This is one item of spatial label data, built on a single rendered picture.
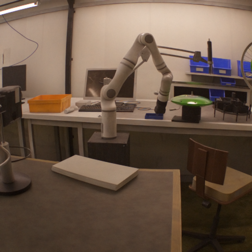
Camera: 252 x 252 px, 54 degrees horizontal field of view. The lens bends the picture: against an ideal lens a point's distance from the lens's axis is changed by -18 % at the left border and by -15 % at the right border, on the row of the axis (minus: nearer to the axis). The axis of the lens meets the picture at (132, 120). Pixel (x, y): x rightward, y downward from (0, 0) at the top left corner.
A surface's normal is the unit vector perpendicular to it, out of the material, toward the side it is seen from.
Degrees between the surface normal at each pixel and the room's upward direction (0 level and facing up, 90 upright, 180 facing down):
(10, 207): 0
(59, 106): 94
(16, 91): 90
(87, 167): 0
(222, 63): 90
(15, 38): 90
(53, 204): 0
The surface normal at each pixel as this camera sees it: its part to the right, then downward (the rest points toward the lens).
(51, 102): -0.09, 0.22
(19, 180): 0.00, -0.97
